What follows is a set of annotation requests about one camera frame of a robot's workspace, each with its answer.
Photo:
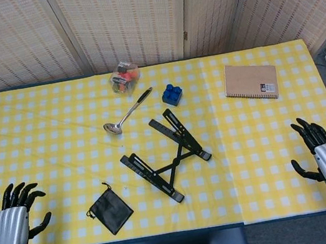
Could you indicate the woven folding screen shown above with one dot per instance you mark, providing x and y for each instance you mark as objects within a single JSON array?
[{"x": 132, "y": 17}]

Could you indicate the brass screen hinge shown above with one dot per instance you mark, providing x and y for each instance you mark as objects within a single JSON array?
[{"x": 185, "y": 36}]

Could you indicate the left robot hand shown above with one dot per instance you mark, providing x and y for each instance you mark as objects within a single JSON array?
[{"x": 12, "y": 227}]

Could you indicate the clear box of toys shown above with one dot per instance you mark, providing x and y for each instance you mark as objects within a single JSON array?
[{"x": 124, "y": 79}]

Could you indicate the yellow checkered tablecloth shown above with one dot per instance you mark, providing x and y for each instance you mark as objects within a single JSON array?
[{"x": 60, "y": 146}]

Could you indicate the black folding laptop stand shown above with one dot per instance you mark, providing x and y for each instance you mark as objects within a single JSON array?
[{"x": 174, "y": 161}]

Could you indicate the brown spiral notebook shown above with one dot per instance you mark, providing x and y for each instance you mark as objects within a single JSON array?
[{"x": 247, "y": 81}]

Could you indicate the blue building block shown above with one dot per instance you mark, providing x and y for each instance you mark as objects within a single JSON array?
[{"x": 172, "y": 96}]

